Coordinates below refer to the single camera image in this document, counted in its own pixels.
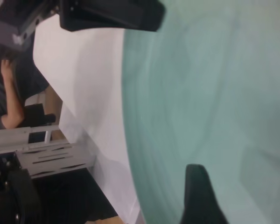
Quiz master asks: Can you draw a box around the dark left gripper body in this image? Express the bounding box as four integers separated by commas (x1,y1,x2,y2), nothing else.
0,0,61,52

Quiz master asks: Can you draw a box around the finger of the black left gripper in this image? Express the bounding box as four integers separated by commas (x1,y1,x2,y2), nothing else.
59,0,166,33

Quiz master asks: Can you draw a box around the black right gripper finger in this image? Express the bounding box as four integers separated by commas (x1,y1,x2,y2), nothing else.
180,163,230,224

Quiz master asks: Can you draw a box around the green plate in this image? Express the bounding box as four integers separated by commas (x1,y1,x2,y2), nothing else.
122,0,280,224

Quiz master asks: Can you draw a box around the person's forearm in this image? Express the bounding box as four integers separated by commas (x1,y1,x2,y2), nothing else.
1,76,26,129

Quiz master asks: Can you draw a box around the person's hand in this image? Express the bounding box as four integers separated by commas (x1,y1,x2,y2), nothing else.
0,59,16,79

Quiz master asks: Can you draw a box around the black chair armrest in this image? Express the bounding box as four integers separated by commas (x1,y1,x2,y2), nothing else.
23,103,57,128

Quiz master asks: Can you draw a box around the aluminium frame rail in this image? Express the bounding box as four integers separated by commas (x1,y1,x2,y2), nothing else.
0,124,70,155

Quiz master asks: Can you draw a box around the grey slotted metal bracket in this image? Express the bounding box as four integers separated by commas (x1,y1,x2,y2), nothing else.
15,142,95,180

